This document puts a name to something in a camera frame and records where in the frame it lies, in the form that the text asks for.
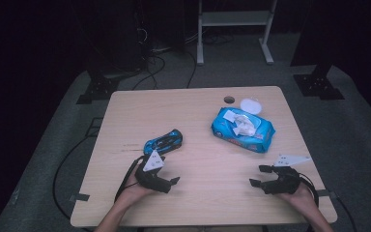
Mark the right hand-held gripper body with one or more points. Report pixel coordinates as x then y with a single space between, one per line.
285 185

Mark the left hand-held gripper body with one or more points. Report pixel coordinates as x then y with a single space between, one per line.
151 182

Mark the blue toy car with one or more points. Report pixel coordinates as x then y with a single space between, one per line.
164 142

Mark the blue wet wipes pack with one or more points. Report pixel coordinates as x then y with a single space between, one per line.
257 137

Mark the white wet wipe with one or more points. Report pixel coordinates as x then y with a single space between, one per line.
244 126

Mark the person's left hand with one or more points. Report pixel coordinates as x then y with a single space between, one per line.
132 191

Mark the person's right hand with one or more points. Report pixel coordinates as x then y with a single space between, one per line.
302 198

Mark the grey tape strip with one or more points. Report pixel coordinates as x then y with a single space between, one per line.
325 193
79 197

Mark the black stand base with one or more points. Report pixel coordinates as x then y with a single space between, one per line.
98 90
317 85

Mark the black equipment tower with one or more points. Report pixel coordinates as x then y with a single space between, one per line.
119 42

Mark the white metal stand frame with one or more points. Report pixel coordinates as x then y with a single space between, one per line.
235 18

